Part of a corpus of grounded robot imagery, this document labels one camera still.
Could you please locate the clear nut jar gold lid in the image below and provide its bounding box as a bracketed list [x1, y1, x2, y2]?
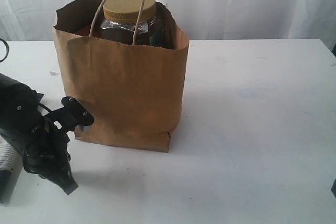
[100, 0, 159, 46]

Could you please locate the yellow juice bottle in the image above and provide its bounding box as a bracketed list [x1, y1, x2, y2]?
[149, 16, 166, 48]

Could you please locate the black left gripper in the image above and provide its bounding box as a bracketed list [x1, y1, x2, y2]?
[22, 120, 78, 195]

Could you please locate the small brown paper pouch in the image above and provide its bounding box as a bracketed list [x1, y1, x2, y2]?
[76, 25, 101, 38]

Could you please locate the dark blue pasta packet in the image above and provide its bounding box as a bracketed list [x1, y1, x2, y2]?
[0, 91, 45, 205]

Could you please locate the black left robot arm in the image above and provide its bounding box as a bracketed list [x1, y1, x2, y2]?
[1, 74, 78, 195]

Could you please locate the large brown paper bag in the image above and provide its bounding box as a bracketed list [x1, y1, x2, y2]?
[53, 0, 190, 152]

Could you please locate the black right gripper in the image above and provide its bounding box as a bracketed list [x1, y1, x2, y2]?
[331, 179, 336, 197]

